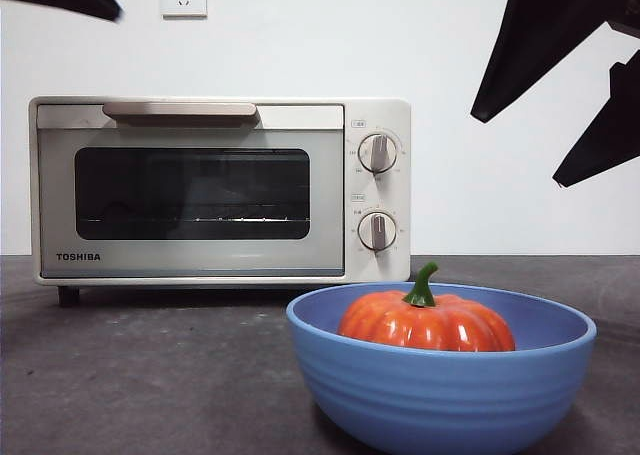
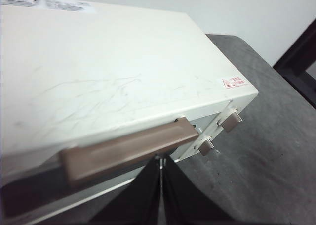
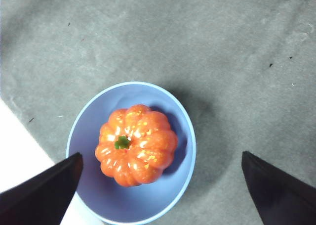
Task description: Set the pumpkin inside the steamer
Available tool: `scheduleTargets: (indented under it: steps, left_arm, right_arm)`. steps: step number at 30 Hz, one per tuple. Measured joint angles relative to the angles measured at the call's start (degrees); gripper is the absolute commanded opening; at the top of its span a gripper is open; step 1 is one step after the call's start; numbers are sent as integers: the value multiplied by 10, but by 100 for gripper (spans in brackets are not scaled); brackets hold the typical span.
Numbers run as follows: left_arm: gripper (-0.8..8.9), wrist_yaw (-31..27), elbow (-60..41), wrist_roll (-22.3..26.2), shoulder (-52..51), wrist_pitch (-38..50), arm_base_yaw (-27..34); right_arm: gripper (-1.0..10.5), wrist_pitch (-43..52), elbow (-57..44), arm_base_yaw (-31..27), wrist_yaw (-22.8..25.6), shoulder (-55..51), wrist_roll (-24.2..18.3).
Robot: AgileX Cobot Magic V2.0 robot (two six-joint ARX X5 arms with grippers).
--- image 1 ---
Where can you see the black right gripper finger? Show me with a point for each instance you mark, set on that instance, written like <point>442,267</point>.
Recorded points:
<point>610,140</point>
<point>540,30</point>

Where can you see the glass-windowed oven door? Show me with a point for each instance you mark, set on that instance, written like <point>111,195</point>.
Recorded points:
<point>65,175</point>

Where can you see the orange toy pumpkin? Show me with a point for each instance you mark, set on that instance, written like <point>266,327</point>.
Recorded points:
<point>425,327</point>

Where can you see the blue ribbed bowl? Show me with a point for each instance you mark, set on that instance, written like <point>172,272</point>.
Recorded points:
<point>440,400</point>

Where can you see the beige oven knob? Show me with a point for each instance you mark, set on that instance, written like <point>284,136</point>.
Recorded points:
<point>378,231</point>
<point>378,153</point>

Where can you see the white Toshiba toaster oven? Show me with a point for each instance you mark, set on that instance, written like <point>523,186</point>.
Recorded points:
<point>320,125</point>

